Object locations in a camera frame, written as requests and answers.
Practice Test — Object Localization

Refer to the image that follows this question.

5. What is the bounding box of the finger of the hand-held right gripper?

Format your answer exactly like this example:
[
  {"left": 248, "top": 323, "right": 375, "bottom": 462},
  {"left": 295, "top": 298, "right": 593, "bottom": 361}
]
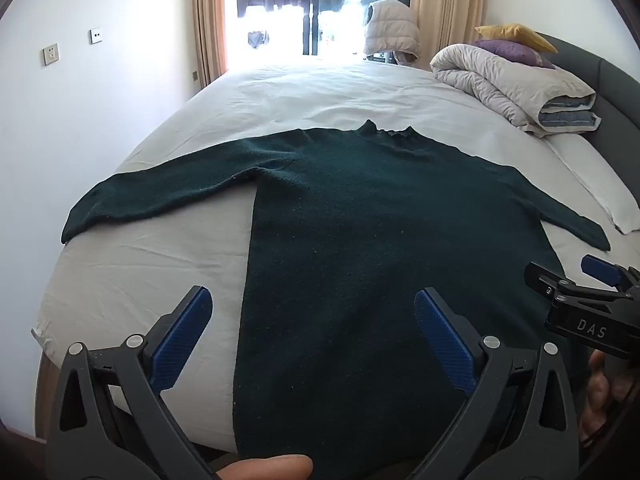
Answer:
[
  {"left": 523, "top": 261, "right": 577, "bottom": 305},
  {"left": 581, "top": 254, "right": 640, "bottom": 293}
]

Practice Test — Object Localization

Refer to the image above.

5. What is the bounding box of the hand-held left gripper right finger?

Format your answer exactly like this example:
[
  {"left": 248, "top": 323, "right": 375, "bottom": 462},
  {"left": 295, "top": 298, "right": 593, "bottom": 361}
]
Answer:
[{"left": 413, "top": 287, "right": 582, "bottom": 480}]

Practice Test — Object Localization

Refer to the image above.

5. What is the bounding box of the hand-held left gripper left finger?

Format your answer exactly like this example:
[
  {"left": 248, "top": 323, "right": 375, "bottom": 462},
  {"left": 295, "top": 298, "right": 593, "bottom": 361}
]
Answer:
[{"left": 45, "top": 286, "right": 221, "bottom": 480}]

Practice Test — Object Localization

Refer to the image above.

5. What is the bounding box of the dark green knit sweater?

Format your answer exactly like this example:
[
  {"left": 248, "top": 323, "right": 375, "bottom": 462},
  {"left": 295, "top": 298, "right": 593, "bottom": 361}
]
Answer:
[{"left": 60, "top": 119, "right": 612, "bottom": 480}]

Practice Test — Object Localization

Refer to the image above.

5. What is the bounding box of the person's right hand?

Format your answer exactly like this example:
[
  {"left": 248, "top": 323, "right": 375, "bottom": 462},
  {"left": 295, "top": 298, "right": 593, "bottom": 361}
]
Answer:
[{"left": 579, "top": 349, "right": 635, "bottom": 450}]

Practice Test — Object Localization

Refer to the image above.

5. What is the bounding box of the person's left hand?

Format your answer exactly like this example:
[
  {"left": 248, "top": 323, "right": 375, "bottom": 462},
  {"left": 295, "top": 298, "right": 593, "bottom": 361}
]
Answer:
[{"left": 214, "top": 454, "right": 315, "bottom": 480}]

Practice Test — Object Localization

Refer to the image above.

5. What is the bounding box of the flat white pillow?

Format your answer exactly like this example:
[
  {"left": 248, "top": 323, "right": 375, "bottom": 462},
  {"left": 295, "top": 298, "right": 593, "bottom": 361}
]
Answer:
[{"left": 544, "top": 131, "right": 640, "bottom": 235}]

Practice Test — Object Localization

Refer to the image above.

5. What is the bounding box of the grey upholstered headboard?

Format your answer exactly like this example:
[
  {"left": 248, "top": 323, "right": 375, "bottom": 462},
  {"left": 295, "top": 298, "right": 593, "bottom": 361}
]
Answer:
[{"left": 531, "top": 31, "right": 640, "bottom": 173}]

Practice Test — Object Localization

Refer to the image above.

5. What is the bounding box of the folded grey quilt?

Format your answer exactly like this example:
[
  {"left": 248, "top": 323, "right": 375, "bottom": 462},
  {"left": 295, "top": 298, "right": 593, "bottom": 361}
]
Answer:
[{"left": 429, "top": 43, "right": 602, "bottom": 140}]

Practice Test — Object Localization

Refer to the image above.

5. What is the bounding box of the purple pillow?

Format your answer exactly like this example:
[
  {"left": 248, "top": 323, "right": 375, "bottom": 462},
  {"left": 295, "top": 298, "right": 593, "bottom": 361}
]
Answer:
[{"left": 472, "top": 39, "right": 557, "bottom": 70}]

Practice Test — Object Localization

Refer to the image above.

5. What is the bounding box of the yellow pillow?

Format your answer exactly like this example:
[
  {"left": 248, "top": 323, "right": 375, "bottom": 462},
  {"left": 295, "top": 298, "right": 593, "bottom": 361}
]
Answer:
[{"left": 473, "top": 23, "right": 559, "bottom": 55}]

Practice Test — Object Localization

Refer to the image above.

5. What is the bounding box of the bed with white sheet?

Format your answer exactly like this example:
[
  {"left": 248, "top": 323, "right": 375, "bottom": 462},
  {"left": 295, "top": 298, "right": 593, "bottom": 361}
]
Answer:
[{"left": 31, "top": 61, "right": 640, "bottom": 463}]

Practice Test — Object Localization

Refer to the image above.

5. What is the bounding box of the beige curtain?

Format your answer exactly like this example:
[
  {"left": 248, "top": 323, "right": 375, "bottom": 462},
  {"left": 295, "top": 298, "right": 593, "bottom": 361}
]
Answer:
[
  {"left": 409, "top": 0, "right": 489, "bottom": 69},
  {"left": 191, "top": 0, "right": 230, "bottom": 92}
]

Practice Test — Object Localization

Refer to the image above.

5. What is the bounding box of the beige puffer jacket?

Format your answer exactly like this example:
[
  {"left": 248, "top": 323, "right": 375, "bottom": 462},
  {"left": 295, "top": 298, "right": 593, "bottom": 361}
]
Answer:
[{"left": 363, "top": 0, "right": 421, "bottom": 62}]

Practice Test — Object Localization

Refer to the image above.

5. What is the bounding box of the black framed glass door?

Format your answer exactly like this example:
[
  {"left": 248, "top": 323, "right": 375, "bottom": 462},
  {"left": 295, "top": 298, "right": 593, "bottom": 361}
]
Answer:
[{"left": 224, "top": 0, "right": 417, "bottom": 59}]

